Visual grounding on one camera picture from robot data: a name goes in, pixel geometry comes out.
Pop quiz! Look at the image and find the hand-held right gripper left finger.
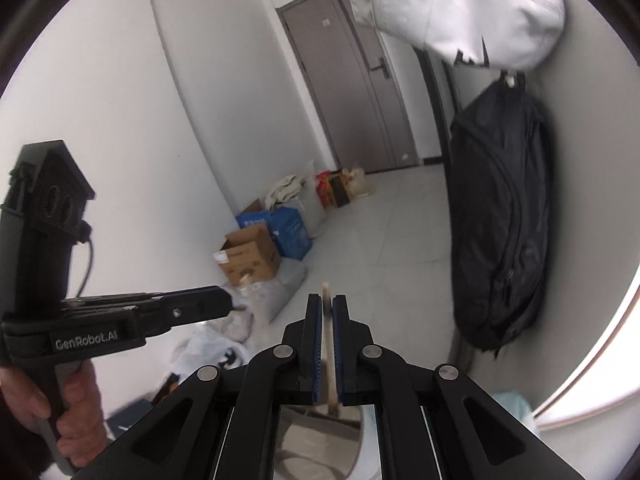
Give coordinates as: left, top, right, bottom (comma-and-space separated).
70, 294, 323, 480

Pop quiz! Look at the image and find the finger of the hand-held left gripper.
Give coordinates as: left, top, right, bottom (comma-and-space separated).
60, 285, 237, 342

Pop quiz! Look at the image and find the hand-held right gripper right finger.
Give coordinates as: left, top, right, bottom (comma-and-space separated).
332, 295, 586, 480

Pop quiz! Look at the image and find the white utensil holder grey inside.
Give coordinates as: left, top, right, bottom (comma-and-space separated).
274, 402, 385, 480

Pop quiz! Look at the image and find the single wooden chopstick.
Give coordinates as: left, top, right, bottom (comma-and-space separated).
320, 281, 343, 418

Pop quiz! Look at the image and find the white shoulder bag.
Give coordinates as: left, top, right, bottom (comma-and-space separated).
341, 0, 566, 71

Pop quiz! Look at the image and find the person's left hand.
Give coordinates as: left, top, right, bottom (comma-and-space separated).
0, 360, 108, 468

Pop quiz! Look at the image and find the white plastic bag black print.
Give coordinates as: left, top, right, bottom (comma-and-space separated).
172, 332, 253, 376

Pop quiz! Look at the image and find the brown cardboard box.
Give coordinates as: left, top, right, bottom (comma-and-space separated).
214, 224, 282, 286

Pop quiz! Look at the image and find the grey-white plastic bag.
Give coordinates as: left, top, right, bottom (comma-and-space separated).
220, 260, 307, 323

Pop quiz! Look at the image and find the blue cardboard box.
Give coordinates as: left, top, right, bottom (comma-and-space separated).
236, 206, 313, 262

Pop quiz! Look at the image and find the translucent plastic bag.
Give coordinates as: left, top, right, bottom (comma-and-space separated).
297, 160, 328, 238

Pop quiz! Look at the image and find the red bag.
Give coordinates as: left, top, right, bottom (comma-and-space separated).
315, 171, 335, 211

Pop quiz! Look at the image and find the black backpack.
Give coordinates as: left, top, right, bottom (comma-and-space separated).
447, 74, 556, 361

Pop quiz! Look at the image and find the gold framed window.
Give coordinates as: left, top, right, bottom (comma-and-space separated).
530, 280, 640, 431

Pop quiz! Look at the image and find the grey door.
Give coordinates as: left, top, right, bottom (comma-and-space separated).
276, 0, 421, 173

